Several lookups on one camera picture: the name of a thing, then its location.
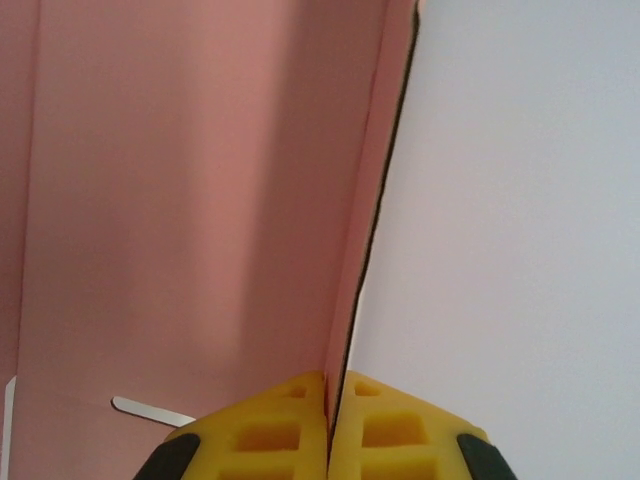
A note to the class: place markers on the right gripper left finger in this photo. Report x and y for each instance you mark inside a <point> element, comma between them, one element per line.
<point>270,435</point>

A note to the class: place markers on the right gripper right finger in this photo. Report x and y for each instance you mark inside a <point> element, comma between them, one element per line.
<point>395,435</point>

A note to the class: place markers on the pink paper box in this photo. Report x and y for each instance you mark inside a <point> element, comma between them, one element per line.
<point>175,200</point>

